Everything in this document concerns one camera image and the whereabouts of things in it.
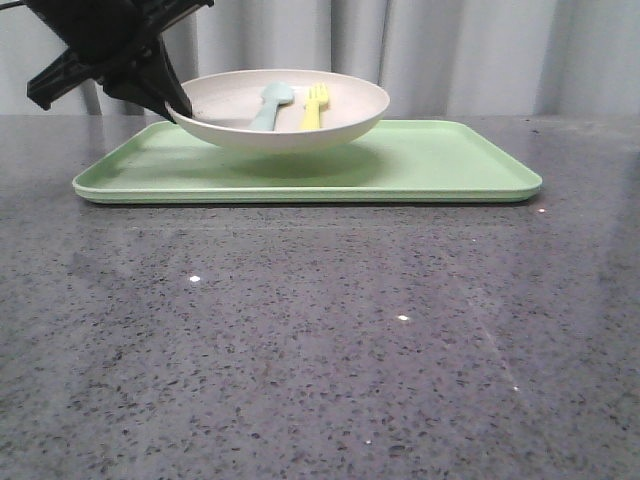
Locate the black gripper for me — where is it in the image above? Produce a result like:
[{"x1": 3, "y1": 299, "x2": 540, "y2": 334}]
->
[{"x1": 24, "y1": 0, "x2": 214, "y2": 122}]

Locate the cream round plate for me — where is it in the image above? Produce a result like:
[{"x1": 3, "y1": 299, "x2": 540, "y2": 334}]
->
[{"x1": 168, "y1": 69, "x2": 390, "y2": 154}]

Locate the yellow plastic fork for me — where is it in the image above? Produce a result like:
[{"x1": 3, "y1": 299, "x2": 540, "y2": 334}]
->
[{"x1": 299, "y1": 83, "x2": 329, "y2": 131}]

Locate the light blue plastic spoon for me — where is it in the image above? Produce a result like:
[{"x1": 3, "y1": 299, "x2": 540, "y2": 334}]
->
[{"x1": 249, "y1": 82, "x2": 294, "y2": 131}]

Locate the light green plastic tray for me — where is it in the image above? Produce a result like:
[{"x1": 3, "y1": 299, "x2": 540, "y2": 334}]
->
[{"x1": 72, "y1": 120, "x2": 543, "y2": 204}]

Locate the grey background curtain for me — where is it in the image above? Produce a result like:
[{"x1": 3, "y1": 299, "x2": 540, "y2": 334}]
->
[{"x1": 0, "y1": 0, "x2": 640, "y2": 118}]

